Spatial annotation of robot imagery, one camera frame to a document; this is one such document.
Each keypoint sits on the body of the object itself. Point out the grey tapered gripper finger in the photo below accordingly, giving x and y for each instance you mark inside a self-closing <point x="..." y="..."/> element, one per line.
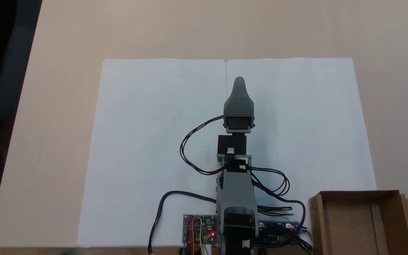
<point x="238" y="104"/>

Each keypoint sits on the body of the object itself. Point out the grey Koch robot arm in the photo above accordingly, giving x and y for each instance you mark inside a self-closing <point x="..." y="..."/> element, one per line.
<point x="237" y="191"/>

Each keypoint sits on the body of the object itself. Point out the green dice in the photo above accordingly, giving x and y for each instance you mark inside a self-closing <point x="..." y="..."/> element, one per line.
<point x="221" y="159"/>

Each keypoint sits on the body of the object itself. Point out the brown cardboard box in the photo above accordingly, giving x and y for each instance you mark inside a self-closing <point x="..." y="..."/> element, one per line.
<point x="349" y="226"/>

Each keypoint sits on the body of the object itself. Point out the white paper sheet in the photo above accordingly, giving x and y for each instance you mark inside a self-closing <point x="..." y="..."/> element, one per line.
<point x="306" y="106"/>
<point x="140" y="124"/>

